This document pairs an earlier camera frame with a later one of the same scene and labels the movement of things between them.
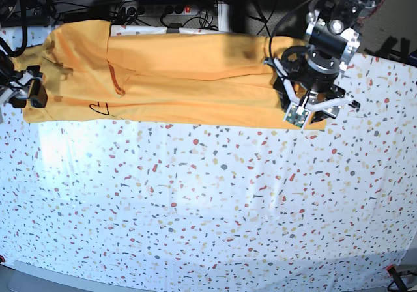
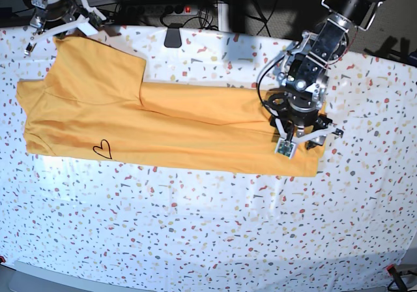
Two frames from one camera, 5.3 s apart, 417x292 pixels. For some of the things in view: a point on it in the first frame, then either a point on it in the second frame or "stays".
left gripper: [18, 90] to [64, 11]
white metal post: [223, 17] stays
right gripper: [305, 77] to [300, 121]
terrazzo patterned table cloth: [148, 207] stays
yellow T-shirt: [91, 73] to [90, 102]
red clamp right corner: [391, 270] stays
